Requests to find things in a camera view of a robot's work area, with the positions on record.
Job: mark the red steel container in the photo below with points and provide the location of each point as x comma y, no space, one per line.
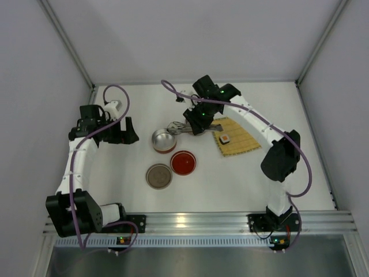
163,141

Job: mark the bamboo mat tray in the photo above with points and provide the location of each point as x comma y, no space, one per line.
241,141

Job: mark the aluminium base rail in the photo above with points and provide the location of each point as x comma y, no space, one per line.
236,223

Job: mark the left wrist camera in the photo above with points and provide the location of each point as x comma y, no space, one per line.
112,108

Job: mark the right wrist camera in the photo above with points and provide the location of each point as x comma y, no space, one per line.
184,96

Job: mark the steel tongs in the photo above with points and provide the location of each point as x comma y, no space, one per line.
177,128

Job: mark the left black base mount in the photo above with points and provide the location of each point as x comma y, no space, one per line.
132,223

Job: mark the red round lid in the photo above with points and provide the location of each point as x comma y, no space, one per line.
183,163

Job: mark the left aluminium frame post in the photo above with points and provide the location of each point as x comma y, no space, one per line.
62,34

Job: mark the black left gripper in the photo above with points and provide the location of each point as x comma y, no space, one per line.
121,134

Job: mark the beige round lid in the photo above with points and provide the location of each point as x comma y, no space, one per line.
158,176

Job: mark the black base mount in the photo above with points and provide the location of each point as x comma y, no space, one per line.
132,223
261,223

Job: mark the slotted cable duct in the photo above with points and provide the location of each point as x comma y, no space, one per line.
149,241

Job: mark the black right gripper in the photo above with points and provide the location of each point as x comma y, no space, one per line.
195,123

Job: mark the right aluminium frame post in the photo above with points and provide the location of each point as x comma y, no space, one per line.
322,39

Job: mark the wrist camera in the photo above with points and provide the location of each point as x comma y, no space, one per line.
184,96
112,108

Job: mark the aluminium frame post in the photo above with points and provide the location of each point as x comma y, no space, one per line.
62,34
322,39

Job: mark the orange sushi roll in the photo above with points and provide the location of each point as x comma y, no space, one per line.
224,139

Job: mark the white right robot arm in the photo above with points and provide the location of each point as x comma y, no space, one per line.
281,148

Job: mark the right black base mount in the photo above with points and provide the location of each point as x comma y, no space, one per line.
261,223

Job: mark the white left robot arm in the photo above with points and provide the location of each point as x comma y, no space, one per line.
72,209

